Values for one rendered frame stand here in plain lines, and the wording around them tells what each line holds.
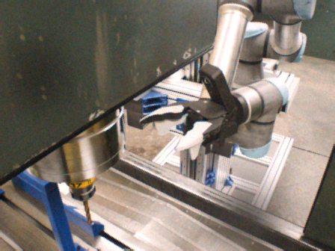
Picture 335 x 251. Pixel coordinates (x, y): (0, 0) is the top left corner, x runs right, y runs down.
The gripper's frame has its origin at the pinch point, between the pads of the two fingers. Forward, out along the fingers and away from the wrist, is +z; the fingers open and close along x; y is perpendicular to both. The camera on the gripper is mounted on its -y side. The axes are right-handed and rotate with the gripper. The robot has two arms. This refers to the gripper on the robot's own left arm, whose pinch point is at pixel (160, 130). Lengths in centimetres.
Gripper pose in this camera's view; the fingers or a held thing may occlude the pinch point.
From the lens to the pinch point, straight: 59.9
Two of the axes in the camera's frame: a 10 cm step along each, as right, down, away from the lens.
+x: -6.1, -4.4, 6.6
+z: -7.9, 3.1, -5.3
